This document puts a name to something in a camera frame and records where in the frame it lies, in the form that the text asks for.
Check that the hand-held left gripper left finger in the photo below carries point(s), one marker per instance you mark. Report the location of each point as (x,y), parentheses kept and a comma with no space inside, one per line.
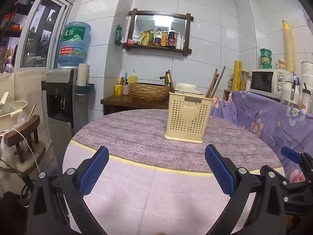
(94,171)

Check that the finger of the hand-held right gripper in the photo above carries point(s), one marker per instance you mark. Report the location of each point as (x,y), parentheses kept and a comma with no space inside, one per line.
(271,174)
(291,154)

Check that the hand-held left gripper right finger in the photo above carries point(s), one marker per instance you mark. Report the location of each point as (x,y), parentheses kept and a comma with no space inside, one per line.
(220,171)

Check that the cream perforated utensil holder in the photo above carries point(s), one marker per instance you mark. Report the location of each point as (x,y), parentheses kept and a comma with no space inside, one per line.
(188,132)

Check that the brown wooden chopsticks pair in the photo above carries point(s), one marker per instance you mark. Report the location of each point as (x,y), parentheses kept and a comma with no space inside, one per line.
(171,83)

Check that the purple floral cloth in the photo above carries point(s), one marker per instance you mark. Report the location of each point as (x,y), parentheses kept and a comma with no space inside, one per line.
(269,117)

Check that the grey wood-grain tablecloth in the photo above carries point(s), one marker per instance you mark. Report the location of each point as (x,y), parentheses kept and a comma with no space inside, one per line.
(127,132)

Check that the white tumbler with straw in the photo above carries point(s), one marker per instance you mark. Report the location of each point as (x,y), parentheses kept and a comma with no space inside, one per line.
(305,100)

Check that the light purple yellow-edged tablecloth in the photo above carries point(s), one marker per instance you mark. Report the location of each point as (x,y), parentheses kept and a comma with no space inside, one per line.
(151,195)

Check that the white thermos jug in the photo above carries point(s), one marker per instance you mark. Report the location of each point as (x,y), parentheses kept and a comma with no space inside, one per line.
(288,90)

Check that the dark wooden counter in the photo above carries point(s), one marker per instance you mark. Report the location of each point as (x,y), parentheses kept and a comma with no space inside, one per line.
(122,101)

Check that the white microwave oven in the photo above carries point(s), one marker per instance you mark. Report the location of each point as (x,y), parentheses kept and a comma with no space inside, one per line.
(260,82)

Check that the teal holder tray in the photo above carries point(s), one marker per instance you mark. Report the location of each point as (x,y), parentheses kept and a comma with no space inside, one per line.
(85,89)

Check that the small wooden chair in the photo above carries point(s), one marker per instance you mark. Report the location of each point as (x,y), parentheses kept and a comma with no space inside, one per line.
(22,132)

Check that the short stack of white cups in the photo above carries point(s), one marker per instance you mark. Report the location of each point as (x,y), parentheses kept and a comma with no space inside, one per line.
(307,73)

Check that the yellow mug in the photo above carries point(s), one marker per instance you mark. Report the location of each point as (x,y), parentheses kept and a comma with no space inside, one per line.
(118,90)

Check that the glass jar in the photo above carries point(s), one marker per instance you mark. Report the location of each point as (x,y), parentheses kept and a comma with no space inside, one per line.
(245,82)

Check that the thin wooden stick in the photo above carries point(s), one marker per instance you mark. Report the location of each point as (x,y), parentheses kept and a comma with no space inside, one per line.
(33,109)

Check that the pink pump bottle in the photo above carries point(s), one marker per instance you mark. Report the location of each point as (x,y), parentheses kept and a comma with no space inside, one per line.
(126,89)

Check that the jar with yellow lid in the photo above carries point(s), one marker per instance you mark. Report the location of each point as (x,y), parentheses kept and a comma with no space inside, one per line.
(282,64)

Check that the yellow plastic roll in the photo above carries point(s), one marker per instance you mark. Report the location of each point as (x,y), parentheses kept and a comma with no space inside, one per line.
(236,76)

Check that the grey water dispenser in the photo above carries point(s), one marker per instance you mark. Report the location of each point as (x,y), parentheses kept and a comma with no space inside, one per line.
(61,80)

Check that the woven wash basin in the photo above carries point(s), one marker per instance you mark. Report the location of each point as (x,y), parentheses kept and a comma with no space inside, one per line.
(149,91)

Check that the yellow soap bottle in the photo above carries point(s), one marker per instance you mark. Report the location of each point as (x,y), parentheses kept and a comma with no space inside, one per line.
(132,78)

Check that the tall stack of yellow cups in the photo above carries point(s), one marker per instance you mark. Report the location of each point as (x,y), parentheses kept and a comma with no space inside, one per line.
(289,46)

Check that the bronze faucet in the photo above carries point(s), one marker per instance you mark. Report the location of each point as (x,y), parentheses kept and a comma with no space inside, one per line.
(165,77)

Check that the beige cloth cover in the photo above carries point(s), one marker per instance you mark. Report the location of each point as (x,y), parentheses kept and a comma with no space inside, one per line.
(27,85)

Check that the blue water bottle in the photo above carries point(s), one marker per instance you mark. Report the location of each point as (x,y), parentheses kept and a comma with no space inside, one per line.
(73,44)

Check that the pink round ornament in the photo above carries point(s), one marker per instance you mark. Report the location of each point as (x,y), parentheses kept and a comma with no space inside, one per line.
(131,42)

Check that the white squeeze bottle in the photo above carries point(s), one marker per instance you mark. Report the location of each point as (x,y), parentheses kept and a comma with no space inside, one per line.
(179,42)

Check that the green hanging packet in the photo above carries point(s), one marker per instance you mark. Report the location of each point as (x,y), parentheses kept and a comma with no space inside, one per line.
(119,35)

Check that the dark sauce bottle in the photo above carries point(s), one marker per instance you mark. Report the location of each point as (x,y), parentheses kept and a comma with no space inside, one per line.
(172,40)

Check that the yellow snack packet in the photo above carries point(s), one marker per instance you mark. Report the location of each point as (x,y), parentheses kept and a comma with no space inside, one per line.
(144,39)

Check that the orange label bottle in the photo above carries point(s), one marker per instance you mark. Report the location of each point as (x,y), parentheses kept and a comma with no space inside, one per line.
(164,40)

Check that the green bottle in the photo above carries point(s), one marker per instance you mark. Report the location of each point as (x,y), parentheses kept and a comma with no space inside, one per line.
(150,38)

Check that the purple label bottle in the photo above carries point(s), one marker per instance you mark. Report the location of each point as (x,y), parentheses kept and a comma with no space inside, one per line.
(157,39)

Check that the white framed window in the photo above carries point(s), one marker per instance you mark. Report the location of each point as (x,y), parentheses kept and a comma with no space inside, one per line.
(41,29)

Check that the orange teapot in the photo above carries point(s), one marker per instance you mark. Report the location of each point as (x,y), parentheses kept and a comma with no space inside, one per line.
(16,26)

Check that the wooden mirror wall shelf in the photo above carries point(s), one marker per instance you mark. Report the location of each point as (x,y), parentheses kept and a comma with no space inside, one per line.
(132,29)

